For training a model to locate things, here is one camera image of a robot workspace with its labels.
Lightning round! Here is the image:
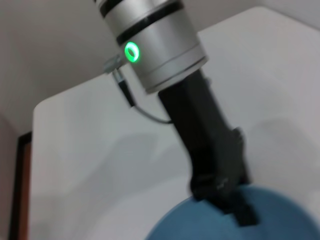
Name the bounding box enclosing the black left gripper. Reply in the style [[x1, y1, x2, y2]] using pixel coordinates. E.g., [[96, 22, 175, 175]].
[[157, 69, 260, 228]]

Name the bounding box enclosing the blue plastic bowl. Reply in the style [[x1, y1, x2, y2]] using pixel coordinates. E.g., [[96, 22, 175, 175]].
[[143, 184, 320, 240]]

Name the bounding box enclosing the dark brown furniture panel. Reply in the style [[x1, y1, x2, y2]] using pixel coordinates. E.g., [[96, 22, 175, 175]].
[[9, 130, 34, 240]]

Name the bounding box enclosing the black cable with silver plug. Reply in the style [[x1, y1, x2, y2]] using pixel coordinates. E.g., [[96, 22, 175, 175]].
[[103, 55, 174, 125]]

